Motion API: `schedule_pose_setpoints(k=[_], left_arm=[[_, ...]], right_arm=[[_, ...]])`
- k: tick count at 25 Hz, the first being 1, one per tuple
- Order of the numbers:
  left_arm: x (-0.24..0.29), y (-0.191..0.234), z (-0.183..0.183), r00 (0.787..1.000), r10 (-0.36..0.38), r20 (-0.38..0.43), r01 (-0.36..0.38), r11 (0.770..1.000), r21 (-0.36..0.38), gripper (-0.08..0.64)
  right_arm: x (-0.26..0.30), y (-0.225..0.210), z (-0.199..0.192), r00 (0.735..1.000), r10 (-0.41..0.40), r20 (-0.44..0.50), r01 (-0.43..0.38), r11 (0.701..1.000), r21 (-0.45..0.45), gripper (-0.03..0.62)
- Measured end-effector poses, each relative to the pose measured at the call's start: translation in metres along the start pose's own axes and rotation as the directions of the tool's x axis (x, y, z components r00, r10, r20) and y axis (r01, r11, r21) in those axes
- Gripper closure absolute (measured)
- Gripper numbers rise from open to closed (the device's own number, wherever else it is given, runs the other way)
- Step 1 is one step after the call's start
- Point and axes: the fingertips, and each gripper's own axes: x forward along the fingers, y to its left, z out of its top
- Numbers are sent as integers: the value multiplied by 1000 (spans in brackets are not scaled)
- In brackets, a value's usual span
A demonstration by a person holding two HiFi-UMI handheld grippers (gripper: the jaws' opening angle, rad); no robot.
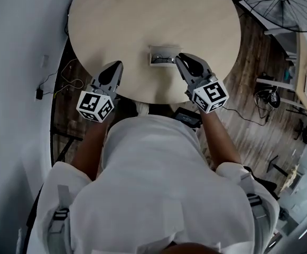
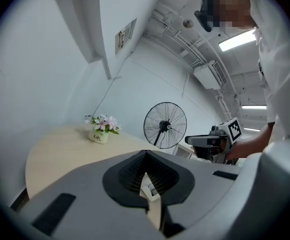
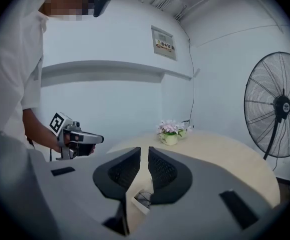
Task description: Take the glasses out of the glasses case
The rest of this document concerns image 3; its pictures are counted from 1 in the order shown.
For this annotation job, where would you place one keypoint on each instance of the beige oval table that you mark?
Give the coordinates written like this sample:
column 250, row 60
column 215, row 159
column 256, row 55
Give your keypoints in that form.
column 222, row 154

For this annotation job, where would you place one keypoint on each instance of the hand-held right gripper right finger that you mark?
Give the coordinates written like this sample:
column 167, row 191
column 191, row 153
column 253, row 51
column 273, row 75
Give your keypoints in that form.
column 169, row 181

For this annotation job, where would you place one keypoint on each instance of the white pot with pink flowers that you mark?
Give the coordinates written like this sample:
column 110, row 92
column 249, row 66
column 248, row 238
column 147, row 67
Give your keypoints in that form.
column 168, row 137

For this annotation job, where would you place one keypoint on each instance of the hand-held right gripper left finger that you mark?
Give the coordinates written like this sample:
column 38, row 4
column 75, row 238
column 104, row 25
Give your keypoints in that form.
column 114, row 176

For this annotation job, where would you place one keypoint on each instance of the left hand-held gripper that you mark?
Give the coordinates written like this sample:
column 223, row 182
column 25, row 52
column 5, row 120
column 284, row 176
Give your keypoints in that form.
column 66, row 126

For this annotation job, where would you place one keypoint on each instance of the grey electrical wall panel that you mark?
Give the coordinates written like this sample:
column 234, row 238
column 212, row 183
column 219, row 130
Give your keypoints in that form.
column 163, row 41

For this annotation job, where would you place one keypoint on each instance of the black standing fan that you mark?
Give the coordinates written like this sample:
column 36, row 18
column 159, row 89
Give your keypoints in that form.
column 283, row 106

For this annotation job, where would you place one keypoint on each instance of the person's left forearm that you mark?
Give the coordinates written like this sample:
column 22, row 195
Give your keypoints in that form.
column 37, row 129

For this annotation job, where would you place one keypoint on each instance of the person's head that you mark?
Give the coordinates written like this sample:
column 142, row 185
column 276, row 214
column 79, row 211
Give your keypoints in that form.
column 65, row 1

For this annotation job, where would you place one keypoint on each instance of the person in white shirt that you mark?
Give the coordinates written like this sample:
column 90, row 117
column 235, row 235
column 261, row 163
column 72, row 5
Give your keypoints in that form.
column 7, row 71

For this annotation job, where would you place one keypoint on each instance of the white ceiling pipes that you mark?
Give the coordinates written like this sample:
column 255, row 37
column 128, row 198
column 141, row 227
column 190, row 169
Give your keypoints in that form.
column 164, row 1

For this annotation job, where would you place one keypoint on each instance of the person's left hand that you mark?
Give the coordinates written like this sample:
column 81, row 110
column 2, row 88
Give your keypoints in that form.
column 57, row 145

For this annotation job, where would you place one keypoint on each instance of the black head-mounted camera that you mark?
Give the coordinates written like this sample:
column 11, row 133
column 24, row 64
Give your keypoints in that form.
column 102, row 4

